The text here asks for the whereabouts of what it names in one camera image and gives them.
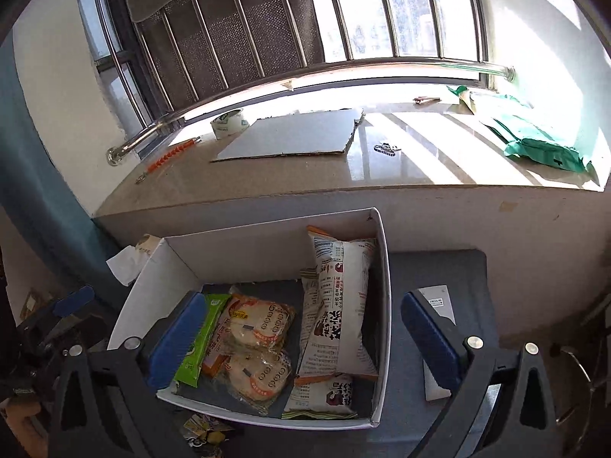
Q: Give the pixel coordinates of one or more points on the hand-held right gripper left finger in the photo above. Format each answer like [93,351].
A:
[173,341]

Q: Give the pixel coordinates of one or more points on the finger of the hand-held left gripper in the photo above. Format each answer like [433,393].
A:
[72,300]

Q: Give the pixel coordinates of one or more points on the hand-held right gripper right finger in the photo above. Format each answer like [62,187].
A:
[430,343]

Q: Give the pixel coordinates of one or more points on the green snack packet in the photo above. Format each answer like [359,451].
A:
[205,338]

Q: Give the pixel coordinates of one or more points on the clear rice cracker packet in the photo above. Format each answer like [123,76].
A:
[257,378]
[261,327]

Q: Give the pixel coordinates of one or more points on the large white snack bag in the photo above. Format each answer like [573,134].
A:
[340,305]

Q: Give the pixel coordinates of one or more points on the white cardboard box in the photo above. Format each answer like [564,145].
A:
[267,248]

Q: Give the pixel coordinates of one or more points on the orange snack packet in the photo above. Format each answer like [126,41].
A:
[212,363]

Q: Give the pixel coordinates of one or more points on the white label card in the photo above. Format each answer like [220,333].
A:
[437,298]

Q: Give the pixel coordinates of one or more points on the crumpled white tissue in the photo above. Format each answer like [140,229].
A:
[128,265]

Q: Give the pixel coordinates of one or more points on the small colourful snack packets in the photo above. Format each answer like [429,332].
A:
[205,432]

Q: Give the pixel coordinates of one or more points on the orange beaded strip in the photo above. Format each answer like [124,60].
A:
[173,154]

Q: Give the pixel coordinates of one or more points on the clear tape roll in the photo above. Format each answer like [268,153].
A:
[228,124]

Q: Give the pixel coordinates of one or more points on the green plastic bag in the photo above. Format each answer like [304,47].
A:
[539,140]

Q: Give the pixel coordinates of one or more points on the grey cardboard sheet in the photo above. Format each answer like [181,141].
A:
[291,136]

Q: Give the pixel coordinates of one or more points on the stainless steel window railing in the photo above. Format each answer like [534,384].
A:
[334,67]

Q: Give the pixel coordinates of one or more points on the dark mesh cloth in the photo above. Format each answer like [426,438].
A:
[229,24]

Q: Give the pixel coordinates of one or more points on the metal chair frame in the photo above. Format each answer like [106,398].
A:
[584,367]

